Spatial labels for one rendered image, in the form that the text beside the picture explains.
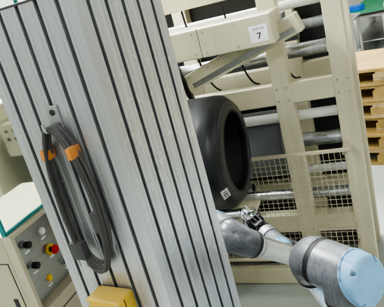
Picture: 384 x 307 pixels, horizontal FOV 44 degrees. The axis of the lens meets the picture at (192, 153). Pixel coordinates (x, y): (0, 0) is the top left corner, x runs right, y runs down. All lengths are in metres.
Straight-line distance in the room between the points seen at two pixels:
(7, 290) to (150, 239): 1.36
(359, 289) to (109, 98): 0.65
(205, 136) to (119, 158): 1.35
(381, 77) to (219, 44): 2.37
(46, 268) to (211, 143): 0.91
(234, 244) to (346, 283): 0.62
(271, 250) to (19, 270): 1.00
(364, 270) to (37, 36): 0.80
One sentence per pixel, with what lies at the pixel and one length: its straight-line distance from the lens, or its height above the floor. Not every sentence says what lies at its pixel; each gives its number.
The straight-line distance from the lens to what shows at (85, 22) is 0.80.
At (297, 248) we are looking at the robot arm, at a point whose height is 1.35.
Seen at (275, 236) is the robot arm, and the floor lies 1.01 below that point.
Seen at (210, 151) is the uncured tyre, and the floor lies 1.28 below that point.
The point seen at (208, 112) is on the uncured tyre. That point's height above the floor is 1.43.
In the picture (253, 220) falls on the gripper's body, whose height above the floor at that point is 1.02.
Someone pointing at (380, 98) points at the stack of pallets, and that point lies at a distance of 4.63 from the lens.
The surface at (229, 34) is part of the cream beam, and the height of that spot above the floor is 1.72.
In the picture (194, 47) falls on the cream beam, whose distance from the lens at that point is 2.49.
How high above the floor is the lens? 1.98
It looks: 19 degrees down
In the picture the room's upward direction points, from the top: 15 degrees counter-clockwise
